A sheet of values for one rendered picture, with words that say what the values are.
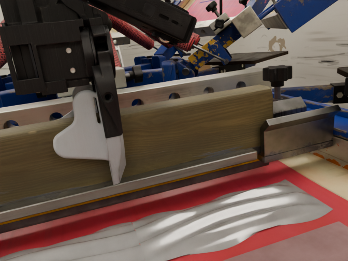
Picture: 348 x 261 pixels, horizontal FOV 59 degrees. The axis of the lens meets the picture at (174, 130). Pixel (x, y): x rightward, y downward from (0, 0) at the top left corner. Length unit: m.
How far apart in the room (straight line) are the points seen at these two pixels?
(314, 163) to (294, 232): 0.15
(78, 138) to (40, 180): 0.06
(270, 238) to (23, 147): 0.23
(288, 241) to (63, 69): 0.23
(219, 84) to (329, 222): 0.35
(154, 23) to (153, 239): 0.19
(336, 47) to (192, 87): 2.37
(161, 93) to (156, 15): 0.27
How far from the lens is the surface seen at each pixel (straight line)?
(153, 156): 0.31
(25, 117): 0.54
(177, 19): 0.29
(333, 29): 2.88
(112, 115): 0.26
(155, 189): 0.34
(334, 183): 0.38
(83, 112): 0.28
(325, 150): 0.43
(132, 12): 0.29
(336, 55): 2.87
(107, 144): 0.27
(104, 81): 0.25
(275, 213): 0.30
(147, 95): 0.54
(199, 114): 0.32
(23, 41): 0.27
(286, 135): 0.37
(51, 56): 0.27
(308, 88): 1.03
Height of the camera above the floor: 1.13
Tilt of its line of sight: 17 degrees down
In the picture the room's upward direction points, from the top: 7 degrees counter-clockwise
